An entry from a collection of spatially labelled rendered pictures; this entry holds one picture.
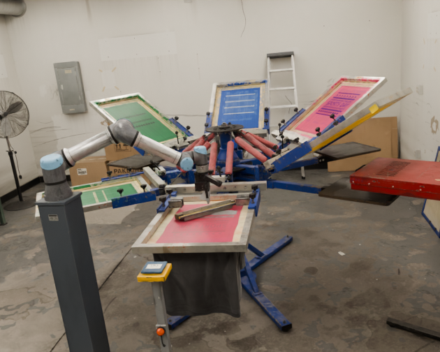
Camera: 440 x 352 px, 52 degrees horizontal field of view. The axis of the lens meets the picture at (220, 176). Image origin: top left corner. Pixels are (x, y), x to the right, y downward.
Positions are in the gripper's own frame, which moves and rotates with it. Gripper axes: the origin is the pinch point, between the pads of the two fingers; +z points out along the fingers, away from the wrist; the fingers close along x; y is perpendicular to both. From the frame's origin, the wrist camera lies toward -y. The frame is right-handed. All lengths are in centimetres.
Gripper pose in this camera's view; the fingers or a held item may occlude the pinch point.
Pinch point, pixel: (209, 202)
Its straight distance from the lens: 278.5
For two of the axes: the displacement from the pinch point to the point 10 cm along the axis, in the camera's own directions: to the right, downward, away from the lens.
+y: -9.8, 0.5, 1.8
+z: 0.9, 9.6, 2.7
